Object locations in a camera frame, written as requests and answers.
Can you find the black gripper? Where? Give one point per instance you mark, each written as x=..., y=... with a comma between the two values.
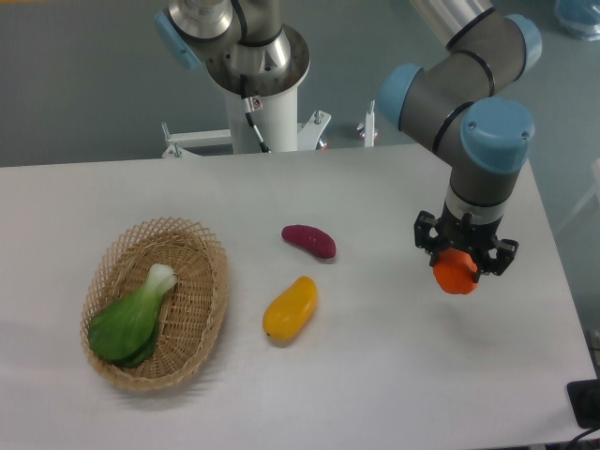
x=490, y=254

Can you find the yellow mango toy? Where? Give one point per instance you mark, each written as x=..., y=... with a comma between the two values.
x=287, y=315

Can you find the blue object top right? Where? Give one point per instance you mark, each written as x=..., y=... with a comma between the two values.
x=580, y=18

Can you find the orange toy fruit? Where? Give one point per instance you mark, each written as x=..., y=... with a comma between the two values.
x=454, y=272

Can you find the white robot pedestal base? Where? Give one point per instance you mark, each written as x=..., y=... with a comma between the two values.
x=260, y=89

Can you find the woven wicker basket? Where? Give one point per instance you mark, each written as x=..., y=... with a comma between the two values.
x=191, y=313

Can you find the purple sweet potato toy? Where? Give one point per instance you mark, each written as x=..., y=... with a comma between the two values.
x=316, y=242

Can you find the green bok choy toy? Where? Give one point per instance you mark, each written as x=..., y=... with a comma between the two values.
x=125, y=332

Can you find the black device at edge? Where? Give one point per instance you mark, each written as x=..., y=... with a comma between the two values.
x=584, y=399

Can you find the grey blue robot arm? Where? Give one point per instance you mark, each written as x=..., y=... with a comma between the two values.
x=454, y=109

